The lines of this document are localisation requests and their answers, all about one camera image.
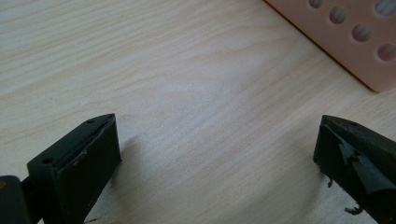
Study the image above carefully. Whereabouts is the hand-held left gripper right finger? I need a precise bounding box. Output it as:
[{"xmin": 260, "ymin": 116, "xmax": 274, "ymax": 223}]
[{"xmin": 313, "ymin": 114, "xmax": 396, "ymax": 224}]

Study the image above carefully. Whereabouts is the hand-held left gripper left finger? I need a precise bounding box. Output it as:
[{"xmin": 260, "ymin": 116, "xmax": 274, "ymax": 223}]
[{"xmin": 26, "ymin": 113, "xmax": 122, "ymax": 224}]

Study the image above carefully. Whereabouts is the pink perforated plastic basket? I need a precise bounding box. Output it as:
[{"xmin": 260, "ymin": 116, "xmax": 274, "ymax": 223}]
[{"xmin": 263, "ymin": 0, "xmax": 396, "ymax": 93}]

